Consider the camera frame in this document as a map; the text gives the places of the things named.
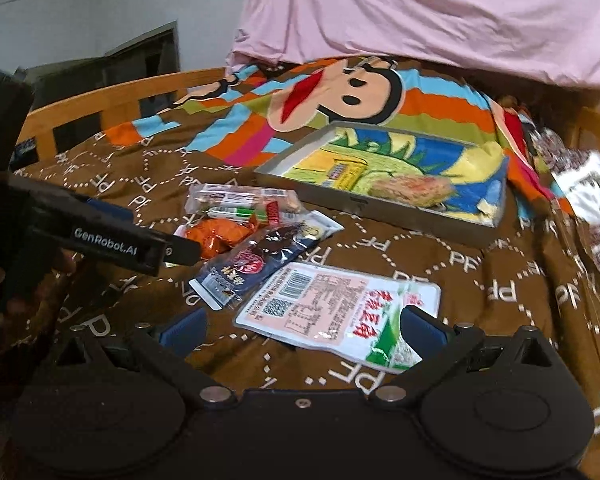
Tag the white and green snack packet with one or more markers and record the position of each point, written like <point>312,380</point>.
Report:
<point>325,305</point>

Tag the rice cake packet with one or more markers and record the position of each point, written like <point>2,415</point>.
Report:
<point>410,191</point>

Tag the metal tin tray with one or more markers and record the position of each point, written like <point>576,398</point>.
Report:
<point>330,200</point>

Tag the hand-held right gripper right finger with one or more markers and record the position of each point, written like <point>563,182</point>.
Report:
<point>426,332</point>

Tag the green sausage stick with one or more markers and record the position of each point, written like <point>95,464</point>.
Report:
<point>240,212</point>

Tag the clear packet with red circle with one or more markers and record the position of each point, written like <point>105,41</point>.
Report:
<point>285,240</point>

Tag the person's left hand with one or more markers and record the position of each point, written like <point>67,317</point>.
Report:
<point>62,264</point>

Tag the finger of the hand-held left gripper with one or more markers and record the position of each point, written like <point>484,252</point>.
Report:
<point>111,210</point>
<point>182,252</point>

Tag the clear packet with barcode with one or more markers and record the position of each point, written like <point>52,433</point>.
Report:
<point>230,195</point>

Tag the brown floral cloth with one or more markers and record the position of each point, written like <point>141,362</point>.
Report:
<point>587,195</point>

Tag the printed cartoon blanket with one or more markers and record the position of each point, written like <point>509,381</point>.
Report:
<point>460,280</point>

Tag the pink sheet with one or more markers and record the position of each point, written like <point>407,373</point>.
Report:
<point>430,10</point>

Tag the orange snack packet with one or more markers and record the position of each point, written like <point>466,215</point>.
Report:
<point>215,237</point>

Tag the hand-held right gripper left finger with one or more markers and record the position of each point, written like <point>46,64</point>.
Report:
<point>184,331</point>

